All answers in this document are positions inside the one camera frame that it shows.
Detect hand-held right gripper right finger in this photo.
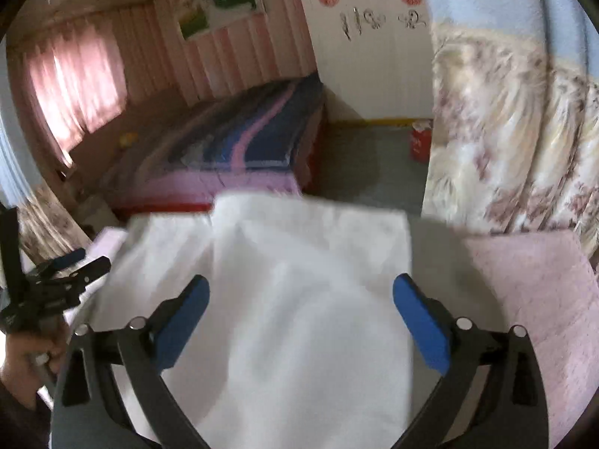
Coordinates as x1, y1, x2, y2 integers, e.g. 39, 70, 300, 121
392, 272, 549, 449

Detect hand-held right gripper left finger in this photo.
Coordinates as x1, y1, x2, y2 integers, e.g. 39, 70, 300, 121
51, 274, 210, 449

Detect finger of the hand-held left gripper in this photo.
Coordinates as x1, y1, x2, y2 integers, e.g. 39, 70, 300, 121
37, 248, 87, 274
66, 256, 112, 287

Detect olive and cream jacket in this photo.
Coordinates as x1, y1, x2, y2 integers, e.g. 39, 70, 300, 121
70, 192, 508, 449

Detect person's left forearm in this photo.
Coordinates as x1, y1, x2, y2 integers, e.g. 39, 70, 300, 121
0, 384, 53, 449

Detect person's left hand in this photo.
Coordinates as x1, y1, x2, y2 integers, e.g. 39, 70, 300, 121
0, 318, 72, 410

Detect pink speckled bed sheet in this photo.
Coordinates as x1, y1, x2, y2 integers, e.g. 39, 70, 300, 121
61, 227, 599, 449

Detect pink window curtain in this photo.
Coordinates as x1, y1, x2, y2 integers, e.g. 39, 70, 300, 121
21, 23, 127, 164

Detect red plastic container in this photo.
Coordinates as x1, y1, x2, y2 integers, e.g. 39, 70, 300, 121
411, 122, 434, 162

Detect bed with striped blanket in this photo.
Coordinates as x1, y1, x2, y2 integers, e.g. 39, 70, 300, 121
100, 74, 328, 213

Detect wide blue floral curtain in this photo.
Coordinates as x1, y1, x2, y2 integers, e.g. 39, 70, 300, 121
419, 0, 599, 263

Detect white wardrobe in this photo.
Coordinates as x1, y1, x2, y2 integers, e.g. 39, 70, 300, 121
292, 0, 436, 127

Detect framed wall picture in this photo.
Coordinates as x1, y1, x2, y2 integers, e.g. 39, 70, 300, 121
175, 0, 265, 40

